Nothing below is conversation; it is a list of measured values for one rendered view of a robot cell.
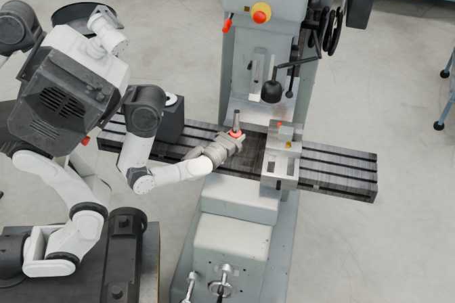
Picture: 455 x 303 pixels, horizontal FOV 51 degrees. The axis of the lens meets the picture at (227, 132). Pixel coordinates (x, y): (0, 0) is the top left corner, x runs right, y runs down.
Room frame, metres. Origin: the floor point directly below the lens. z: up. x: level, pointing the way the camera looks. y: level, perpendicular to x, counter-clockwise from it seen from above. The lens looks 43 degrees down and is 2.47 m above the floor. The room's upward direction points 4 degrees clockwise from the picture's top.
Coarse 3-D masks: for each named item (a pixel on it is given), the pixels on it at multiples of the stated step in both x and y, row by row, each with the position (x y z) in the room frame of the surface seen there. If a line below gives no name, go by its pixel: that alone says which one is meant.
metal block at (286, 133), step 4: (280, 128) 1.50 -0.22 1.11; (284, 128) 1.50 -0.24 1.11; (288, 128) 1.51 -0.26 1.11; (292, 128) 1.51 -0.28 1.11; (280, 132) 1.48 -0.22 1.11; (284, 132) 1.48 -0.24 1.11; (288, 132) 1.48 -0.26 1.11; (292, 132) 1.48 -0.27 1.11; (280, 136) 1.47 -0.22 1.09; (284, 136) 1.47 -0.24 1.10; (288, 136) 1.47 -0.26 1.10; (284, 140) 1.47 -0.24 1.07; (288, 140) 1.46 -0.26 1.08
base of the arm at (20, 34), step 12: (12, 0) 1.20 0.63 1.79; (0, 12) 1.08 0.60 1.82; (12, 12) 1.08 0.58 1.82; (0, 24) 1.06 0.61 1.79; (12, 24) 1.07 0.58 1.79; (24, 24) 1.08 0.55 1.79; (36, 24) 1.19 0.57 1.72; (0, 36) 1.05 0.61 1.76; (12, 36) 1.06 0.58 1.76; (24, 36) 1.07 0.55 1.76; (36, 36) 1.11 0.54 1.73; (0, 48) 1.05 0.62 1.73; (12, 48) 1.05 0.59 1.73; (24, 48) 1.07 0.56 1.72
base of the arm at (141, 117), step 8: (136, 88) 1.16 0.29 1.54; (160, 88) 1.18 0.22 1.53; (136, 96) 1.14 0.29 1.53; (128, 104) 1.05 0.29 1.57; (136, 104) 1.05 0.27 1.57; (144, 104) 1.05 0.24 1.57; (152, 104) 1.06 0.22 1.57; (128, 112) 1.04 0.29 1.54; (136, 112) 1.04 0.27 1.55; (144, 112) 1.04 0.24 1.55; (152, 112) 1.04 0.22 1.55; (128, 120) 1.03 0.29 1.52; (136, 120) 1.03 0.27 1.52; (144, 120) 1.03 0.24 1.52; (152, 120) 1.03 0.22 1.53; (160, 120) 1.04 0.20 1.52; (128, 128) 1.03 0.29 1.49; (136, 128) 1.03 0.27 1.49; (144, 128) 1.02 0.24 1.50; (152, 128) 1.03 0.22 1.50
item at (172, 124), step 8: (168, 96) 1.59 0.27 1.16; (176, 96) 1.61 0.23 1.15; (168, 104) 1.53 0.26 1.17; (176, 104) 1.55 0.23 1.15; (168, 112) 1.51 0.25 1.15; (176, 112) 1.52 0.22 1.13; (168, 120) 1.51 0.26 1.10; (176, 120) 1.52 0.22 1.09; (160, 128) 1.52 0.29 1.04; (168, 128) 1.51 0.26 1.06; (176, 128) 1.52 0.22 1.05; (160, 136) 1.52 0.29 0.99; (168, 136) 1.51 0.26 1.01; (176, 136) 1.52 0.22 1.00
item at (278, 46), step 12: (240, 36) 1.44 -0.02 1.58; (252, 36) 1.43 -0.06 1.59; (264, 36) 1.42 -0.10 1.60; (276, 36) 1.42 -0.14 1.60; (288, 36) 1.42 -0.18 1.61; (240, 48) 1.44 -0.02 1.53; (252, 48) 1.43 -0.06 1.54; (264, 48) 1.42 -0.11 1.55; (276, 48) 1.42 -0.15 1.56; (288, 48) 1.42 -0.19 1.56; (240, 60) 1.44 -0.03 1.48; (252, 60) 1.43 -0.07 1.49; (276, 60) 1.42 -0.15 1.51; (288, 60) 1.50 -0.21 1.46; (240, 72) 1.44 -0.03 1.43; (264, 72) 1.42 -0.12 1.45; (240, 84) 1.44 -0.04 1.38
